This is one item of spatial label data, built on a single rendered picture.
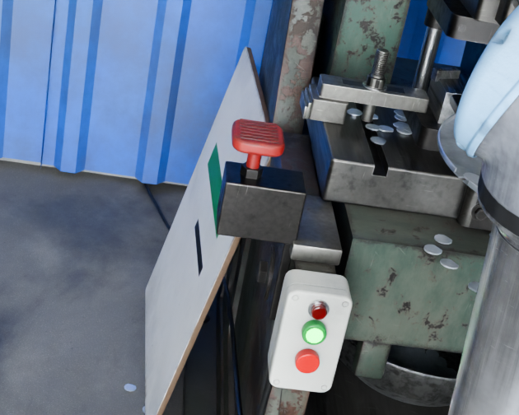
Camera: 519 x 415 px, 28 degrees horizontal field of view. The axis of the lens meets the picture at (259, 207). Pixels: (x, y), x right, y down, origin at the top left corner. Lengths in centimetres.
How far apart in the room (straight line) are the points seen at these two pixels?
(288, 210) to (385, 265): 15
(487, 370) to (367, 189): 62
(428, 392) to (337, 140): 39
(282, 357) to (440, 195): 31
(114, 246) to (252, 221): 124
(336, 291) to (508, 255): 51
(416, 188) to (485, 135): 71
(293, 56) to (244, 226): 49
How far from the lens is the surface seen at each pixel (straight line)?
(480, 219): 133
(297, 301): 116
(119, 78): 262
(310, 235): 124
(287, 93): 164
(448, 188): 134
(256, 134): 118
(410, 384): 149
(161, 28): 254
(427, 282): 130
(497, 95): 61
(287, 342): 119
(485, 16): 134
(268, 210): 120
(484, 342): 73
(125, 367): 205
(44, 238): 243
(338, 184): 132
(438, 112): 142
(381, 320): 132
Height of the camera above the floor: 122
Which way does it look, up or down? 27 degrees down
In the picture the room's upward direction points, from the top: 11 degrees clockwise
